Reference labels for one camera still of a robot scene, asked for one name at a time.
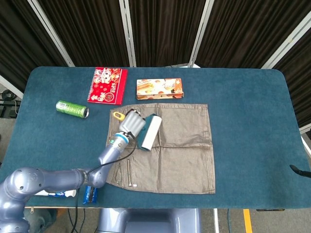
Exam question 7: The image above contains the grey shiny skirt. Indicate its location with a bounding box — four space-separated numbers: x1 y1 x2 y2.
106 103 216 195

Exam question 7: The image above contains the blue cookie package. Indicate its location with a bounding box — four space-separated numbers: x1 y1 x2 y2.
82 185 98 205

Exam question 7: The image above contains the white toothpaste tube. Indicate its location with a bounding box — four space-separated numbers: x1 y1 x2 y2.
34 189 77 198

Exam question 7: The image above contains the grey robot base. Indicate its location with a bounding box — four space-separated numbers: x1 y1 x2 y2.
97 208 202 233

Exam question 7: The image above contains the white lint roller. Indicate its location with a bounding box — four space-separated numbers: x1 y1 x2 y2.
112 111 163 151

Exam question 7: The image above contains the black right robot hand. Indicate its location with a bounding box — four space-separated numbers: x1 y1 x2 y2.
289 164 311 177

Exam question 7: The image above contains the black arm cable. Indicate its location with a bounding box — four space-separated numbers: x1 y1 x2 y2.
86 131 138 175

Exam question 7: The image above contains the red spiral desk calendar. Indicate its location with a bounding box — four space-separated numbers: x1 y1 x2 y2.
86 67 128 106

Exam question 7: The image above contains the green drink can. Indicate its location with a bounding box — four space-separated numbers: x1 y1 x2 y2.
55 100 90 119

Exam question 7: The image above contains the yellow floor tape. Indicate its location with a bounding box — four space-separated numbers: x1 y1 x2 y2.
242 209 253 233

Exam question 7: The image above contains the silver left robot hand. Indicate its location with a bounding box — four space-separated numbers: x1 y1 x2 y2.
118 110 147 140

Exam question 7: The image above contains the orange snack box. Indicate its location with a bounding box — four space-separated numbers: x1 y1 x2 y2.
136 78 185 100

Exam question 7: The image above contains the blue table cloth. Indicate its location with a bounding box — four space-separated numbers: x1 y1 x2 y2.
0 67 311 209

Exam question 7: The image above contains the dark folding screen panel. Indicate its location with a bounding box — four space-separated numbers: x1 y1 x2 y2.
119 0 212 68
28 0 137 68
189 0 311 70
261 14 311 134
0 0 75 98

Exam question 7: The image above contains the black floor equipment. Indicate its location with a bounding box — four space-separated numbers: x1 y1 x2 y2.
0 89 20 117

